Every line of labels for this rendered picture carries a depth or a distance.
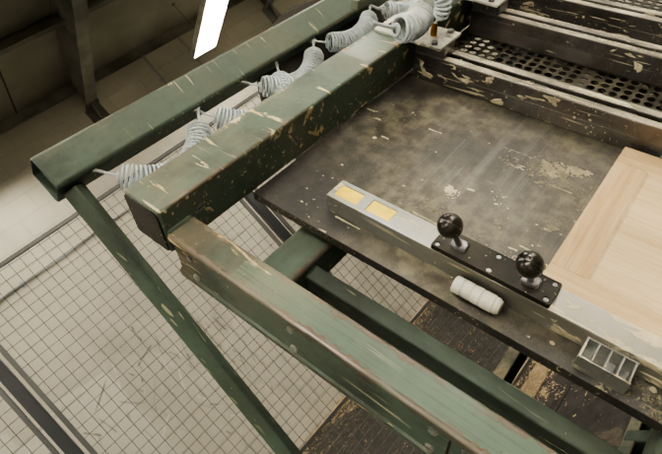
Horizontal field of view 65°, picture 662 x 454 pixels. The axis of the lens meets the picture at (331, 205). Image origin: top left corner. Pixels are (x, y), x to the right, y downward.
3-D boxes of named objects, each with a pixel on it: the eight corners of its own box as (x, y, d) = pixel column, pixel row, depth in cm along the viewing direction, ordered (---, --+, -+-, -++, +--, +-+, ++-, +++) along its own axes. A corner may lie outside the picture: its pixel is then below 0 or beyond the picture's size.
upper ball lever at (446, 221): (465, 263, 84) (453, 238, 72) (444, 252, 86) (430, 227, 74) (477, 242, 85) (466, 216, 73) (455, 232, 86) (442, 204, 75)
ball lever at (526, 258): (537, 299, 78) (536, 280, 67) (513, 288, 80) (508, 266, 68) (549, 278, 79) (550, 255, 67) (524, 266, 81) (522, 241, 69)
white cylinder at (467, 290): (448, 294, 83) (494, 320, 80) (450, 283, 81) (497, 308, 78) (457, 283, 85) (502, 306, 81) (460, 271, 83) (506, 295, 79)
